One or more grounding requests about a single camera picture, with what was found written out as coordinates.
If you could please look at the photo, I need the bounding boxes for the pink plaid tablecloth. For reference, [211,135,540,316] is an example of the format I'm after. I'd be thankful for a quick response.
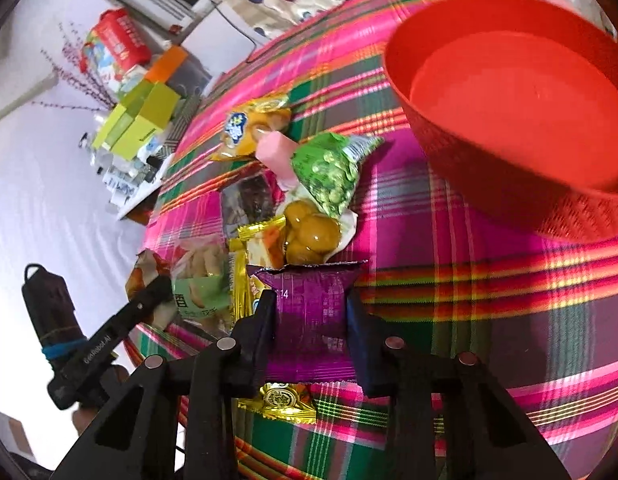
[145,0,618,479]

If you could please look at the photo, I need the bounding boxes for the red round plastic basket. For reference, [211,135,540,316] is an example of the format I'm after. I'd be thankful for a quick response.
[383,0,618,243]

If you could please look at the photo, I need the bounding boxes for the clear peanut snack bag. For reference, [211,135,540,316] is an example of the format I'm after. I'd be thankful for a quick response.
[170,235,234,338]

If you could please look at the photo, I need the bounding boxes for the green pea snack bag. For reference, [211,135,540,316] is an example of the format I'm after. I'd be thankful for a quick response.
[291,132,384,218]

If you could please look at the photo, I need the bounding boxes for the gold rice bar packet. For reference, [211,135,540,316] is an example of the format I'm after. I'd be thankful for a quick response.
[229,216,317,425]

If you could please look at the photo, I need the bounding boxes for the black power cable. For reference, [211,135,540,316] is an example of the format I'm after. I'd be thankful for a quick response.
[215,1,260,64]

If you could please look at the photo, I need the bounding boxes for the lime green box stack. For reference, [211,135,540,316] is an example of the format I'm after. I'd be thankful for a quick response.
[92,79,181,162]

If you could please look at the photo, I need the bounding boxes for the dark plum snack packet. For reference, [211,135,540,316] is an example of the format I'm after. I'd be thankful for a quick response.
[220,174,274,238]

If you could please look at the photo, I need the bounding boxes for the dried flower branches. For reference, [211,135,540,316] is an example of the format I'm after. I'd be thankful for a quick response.
[40,22,117,112]

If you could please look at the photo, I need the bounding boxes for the pink jelly cup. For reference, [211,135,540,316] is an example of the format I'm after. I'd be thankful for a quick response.
[255,131,299,191]

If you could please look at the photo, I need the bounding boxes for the yellow chip snack bag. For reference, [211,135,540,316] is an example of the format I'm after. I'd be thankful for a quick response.
[211,93,292,162]

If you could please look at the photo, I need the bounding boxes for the red gift bag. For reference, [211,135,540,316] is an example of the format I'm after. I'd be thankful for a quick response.
[79,8,152,81]

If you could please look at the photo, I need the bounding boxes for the orange white snack bag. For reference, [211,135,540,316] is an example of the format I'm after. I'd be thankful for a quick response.
[126,249,178,330]

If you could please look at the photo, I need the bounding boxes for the orange storage box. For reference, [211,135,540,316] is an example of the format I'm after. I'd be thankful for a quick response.
[144,46,189,84]

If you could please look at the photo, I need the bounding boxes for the person's left hand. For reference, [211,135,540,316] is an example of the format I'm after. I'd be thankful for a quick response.
[70,364,133,436]

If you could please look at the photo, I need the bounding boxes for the white side shelf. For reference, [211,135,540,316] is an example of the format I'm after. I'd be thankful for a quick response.
[78,124,181,226]

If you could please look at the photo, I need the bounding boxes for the purple snack packet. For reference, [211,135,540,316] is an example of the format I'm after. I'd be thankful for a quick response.
[247,261,363,382]

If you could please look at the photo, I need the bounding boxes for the black patterned tray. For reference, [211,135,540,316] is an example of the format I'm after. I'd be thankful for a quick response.
[156,94,203,159]

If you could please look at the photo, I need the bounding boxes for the clear yellow egg-yolk pack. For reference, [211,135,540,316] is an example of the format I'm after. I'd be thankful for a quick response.
[277,185,358,266]

